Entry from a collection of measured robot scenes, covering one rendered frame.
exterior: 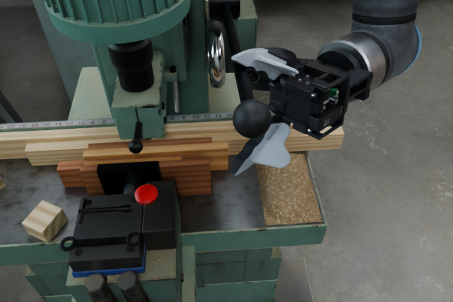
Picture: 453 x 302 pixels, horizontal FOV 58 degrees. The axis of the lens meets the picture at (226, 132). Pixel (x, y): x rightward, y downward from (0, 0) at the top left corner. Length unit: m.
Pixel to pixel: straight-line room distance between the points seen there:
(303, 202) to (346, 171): 1.29
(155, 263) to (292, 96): 0.28
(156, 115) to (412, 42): 0.39
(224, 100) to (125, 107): 0.43
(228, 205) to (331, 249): 1.06
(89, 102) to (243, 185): 0.49
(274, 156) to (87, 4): 0.27
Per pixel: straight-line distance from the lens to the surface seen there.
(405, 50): 0.66
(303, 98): 0.50
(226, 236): 0.66
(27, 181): 0.78
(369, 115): 2.23
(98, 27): 0.48
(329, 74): 0.51
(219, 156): 0.69
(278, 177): 0.67
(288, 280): 0.93
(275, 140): 0.52
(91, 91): 1.07
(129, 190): 0.63
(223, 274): 0.78
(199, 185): 0.67
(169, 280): 0.56
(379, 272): 1.71
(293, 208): 0.66
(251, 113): 0.35
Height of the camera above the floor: 1.46
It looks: 46 degrees down
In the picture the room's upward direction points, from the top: straight up
